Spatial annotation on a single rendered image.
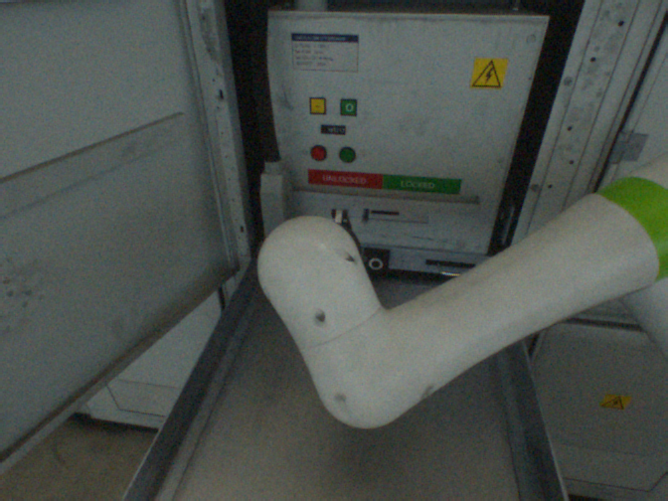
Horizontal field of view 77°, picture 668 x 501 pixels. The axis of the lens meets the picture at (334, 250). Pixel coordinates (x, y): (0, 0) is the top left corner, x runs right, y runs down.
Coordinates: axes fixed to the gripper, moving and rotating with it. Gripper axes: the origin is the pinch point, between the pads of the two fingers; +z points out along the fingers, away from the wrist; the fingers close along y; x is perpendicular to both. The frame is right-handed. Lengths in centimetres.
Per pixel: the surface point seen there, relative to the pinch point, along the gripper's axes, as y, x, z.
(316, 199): -7.9, -8.0, 9.0
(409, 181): -13.1, 10.9, 10.7
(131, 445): 86, -79, 56
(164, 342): 36, -54, 32
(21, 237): 1, -43, -27
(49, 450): 89, -108, 50
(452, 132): -22.4, 18.1, 5.3
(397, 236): -1.1, 9.6, 17.6
